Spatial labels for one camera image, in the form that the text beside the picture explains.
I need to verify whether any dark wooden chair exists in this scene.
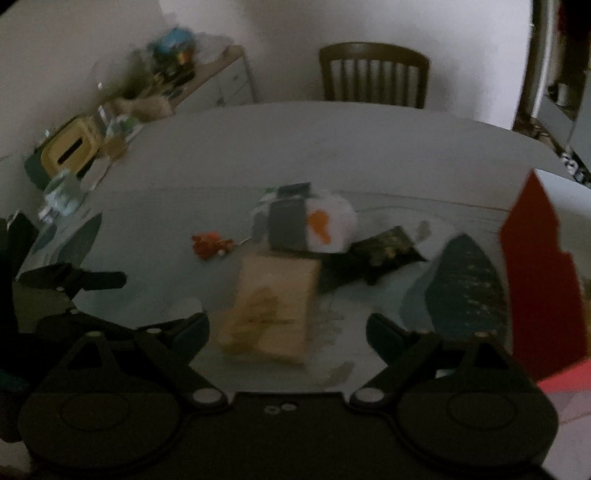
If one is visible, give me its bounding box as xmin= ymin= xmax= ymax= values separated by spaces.
xmin=318 ymin=42 xmax=431 ymax=109

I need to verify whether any red white cardboard box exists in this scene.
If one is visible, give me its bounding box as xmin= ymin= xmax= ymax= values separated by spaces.
xmin=499 ymin=169 xmax=590 ymax=393

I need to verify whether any orange small toy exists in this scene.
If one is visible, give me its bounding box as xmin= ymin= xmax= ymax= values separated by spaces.
xmin=191 ymin=232 xmax=235 ymax=261

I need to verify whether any yellow tissue box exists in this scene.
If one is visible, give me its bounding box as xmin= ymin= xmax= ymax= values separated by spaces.
xmin=41 ymin=116 xmax=102 ymax=178

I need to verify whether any white green grey pouch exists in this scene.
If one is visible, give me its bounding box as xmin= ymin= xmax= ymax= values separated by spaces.
xmin=252 ymin=183 xmax=358 ymax=254

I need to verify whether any dark patterned packet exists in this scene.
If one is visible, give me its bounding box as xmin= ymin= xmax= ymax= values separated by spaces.
xmin=318 ymin=226 xmax=427 ymax=293

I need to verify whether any white side cabinet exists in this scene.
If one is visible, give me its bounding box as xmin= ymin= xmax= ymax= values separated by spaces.
xmin=169 ymin=45 xmax=256 ymax=114

